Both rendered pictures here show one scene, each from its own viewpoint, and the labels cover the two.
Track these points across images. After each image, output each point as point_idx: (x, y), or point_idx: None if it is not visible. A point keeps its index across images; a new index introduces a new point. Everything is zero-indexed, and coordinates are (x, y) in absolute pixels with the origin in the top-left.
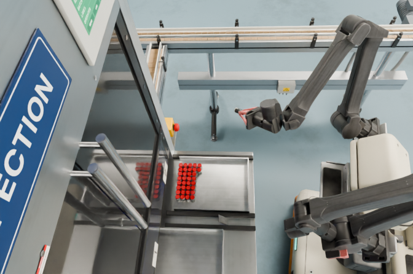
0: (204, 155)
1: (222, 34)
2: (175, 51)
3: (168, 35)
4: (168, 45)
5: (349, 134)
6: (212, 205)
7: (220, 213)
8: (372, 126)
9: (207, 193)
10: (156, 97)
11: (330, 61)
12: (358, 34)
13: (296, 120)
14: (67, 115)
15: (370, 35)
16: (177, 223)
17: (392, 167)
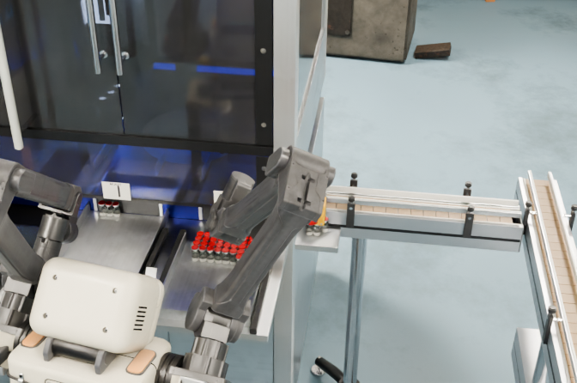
0: (269, 270)
1: (559, 295)
2: (526, 255)
3: (540, 221)
4: (528, 234)
5: (189, 313)
6: (180, 278)
7: (162, 281)
8: (198, 355)
9: (203, 274)
10: (288, 106)
11: (265, 179)
12: (274, 155)
13: (215, 218)
14: None
15: (280, 182)
16: (166, 244)
17: (77, 264)
